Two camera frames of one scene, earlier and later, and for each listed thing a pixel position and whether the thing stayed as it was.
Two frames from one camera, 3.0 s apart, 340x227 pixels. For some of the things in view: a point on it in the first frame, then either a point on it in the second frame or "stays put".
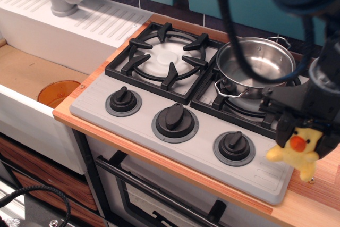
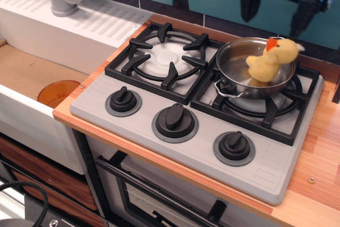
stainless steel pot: (269, 55) stays put
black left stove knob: (124, 103) stays put
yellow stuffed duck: (299, 150) -> (263, 68)
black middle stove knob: (175, 124) stays put
